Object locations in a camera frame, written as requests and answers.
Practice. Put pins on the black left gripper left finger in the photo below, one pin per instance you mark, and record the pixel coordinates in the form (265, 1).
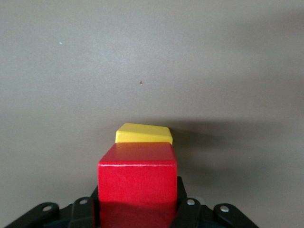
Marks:
(83, 213)

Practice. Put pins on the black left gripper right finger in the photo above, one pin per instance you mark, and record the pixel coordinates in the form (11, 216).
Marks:
(190, 213)

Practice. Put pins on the red wooden cube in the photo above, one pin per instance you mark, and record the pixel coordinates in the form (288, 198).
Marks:
(137, 185)

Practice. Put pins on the yellow wooden cube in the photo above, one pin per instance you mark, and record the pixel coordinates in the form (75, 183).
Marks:
(142, 134)

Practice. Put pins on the brown table cover sheet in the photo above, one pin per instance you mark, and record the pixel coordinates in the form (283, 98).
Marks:
(71, 83)

